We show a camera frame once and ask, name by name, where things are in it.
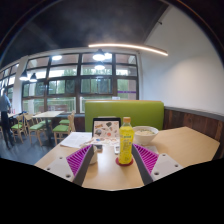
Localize black-framed window wall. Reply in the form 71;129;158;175
0;52;140;115

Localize light wooden dining table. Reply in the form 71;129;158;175
32;110;65;141

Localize white bowl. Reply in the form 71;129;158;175
132;125;160;147

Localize white paper booklet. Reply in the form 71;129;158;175
59;131;93;150

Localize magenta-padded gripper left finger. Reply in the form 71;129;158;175
44;144;96;187

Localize yellow drink bottle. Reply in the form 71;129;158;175
118;116;136;166

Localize long linear pendant light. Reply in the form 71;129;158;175
88;42;169;57

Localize person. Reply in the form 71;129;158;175
0;91;15;150

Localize wooden chairs with green seats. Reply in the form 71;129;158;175
11;111;77;146

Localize green upholstered bench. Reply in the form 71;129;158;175
84;99;165;132

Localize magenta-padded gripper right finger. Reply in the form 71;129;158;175
131;143;184;186

